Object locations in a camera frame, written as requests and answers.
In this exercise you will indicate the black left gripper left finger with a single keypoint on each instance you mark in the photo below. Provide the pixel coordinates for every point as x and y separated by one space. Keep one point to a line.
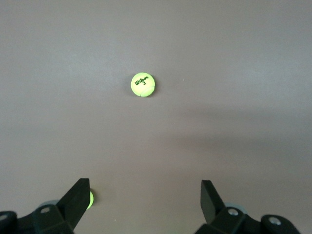
73 202

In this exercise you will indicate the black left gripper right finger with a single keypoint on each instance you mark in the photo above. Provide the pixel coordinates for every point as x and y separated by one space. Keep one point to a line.
210 202

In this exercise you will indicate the yellow Wilson tennis ball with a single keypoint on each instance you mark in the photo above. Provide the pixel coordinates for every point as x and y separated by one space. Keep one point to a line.
143 84

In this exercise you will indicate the brown table mat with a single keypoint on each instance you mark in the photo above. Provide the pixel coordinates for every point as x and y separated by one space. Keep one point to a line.
156 146

